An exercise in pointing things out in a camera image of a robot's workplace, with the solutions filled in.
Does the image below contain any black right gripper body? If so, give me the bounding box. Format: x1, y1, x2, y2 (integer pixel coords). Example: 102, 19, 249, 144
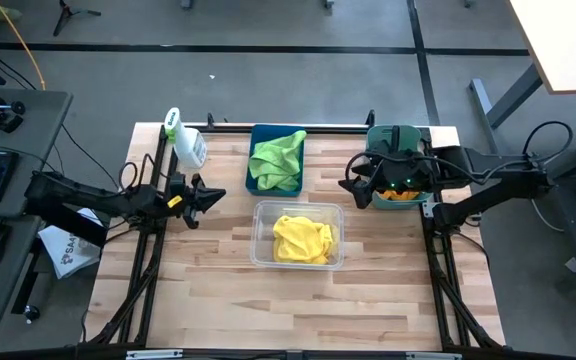
366, 138, 435, 195

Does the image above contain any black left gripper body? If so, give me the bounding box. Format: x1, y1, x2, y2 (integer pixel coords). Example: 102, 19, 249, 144
167, 171, 205, 230

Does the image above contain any orange microfiber towel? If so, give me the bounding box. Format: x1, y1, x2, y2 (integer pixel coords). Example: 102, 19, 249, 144
380, 188, 420, 202

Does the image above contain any yellow microfiber towel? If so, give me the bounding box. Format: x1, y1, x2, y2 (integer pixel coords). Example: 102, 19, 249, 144
272, 214, 330, 266
321, 223, 342, 261

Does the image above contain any green microfiber towel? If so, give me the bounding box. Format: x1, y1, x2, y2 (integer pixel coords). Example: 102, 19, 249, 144
253, 129, 309, 177
248, 158, 300, 193

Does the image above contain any green plastic basket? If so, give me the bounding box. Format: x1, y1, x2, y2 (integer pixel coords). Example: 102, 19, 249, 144
365, 124, 435, 211

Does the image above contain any white spray bottle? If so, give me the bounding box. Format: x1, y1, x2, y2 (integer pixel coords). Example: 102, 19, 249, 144
163, 106, 209, 170

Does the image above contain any clear plastic bin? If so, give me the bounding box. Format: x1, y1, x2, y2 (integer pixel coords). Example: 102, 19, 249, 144
249, 199, 346, 272

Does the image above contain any grey table leg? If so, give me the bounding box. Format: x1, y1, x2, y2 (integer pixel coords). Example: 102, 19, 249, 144
469, 63, 545, 154

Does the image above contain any white printed paper bag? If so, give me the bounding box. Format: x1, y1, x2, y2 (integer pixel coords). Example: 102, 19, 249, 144
37, 206, 105, 280

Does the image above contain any grey desk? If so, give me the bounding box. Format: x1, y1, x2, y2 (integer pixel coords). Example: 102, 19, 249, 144
0, 87, 75, 343

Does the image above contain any white table top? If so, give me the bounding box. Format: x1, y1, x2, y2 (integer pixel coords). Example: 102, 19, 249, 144
509, 0, 576, 95

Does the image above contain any black tripod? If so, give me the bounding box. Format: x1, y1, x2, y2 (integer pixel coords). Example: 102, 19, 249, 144
51, 0, 103, 38

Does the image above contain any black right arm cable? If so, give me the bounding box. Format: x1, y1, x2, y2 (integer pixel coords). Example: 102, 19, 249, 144
344, 151, 385, 182

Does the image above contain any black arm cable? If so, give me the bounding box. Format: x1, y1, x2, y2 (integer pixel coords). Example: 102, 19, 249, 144
117, 152, 170, 192
344, 151, 385, 182

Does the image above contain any black metal table frame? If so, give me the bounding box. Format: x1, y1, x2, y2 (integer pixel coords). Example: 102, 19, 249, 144
75, 109, 508, 360

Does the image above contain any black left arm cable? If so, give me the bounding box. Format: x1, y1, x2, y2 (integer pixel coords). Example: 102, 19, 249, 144
117, 152, 170, 192

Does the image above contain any silver metal bracket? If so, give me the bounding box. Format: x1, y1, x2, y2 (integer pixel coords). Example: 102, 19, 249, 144
405, 351, 463, 360
125, 349, 185, 360

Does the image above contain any black looped cable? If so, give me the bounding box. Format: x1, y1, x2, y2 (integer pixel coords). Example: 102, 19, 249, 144
521, 120, 575, 164

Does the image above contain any yellow cable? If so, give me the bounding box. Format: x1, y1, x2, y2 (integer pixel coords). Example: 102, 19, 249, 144
0, 0, 48, 92

